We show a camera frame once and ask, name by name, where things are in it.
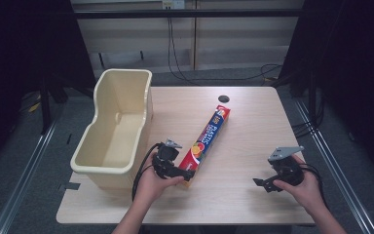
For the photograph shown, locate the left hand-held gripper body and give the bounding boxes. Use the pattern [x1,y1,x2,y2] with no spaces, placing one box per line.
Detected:
[152,137,183,179]

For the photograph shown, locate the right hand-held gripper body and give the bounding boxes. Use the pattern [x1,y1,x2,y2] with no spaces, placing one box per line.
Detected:
[267,145,306,188]

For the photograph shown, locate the plastic wrap box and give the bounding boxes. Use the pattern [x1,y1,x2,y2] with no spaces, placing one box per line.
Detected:
[177,103,232,188]

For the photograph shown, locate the person's left hand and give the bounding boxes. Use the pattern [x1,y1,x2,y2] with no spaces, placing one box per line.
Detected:
[135,161,185,207]

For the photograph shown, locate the person's right hand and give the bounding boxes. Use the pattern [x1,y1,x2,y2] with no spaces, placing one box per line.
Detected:
[272,153,323,217]

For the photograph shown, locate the cream plastic bin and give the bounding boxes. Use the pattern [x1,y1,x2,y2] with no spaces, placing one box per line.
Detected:
[69,67,154,191]

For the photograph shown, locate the black tape strip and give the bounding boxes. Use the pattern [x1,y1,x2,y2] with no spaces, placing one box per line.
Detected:
[57,181,82,192]

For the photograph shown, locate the dark curtain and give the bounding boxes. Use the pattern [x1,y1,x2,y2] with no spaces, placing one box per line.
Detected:
[0,0,95,183]
[274,0,374,183]

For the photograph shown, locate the black metal stand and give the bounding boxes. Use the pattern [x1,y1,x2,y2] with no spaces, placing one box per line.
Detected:
[37,64,66,136]

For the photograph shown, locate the black horizontal bar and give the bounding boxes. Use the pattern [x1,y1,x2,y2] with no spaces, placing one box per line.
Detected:
[73,9,306,20]

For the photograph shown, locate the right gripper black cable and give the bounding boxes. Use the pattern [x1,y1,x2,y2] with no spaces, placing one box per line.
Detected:
[298,161,329,211]

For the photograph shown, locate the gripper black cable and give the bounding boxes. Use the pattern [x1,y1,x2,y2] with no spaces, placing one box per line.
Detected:
[131,141,163,203]
[298,161,329,211]

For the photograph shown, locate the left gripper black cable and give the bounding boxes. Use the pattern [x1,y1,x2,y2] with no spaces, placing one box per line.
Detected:
[131,141,163,203]

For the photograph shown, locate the black floor cables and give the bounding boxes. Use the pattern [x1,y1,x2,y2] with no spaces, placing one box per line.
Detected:
[291,94,326,139]

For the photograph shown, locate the metal floor rail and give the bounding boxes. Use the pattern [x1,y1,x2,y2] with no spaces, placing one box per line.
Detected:
[0,120,58,234]
[294,98,374,234]

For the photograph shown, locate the black hanging cable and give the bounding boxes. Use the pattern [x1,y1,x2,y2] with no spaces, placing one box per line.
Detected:
[167,17,284,84]

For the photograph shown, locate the white wall socket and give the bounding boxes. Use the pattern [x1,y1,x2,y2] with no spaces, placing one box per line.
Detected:
[161,0,186,10]

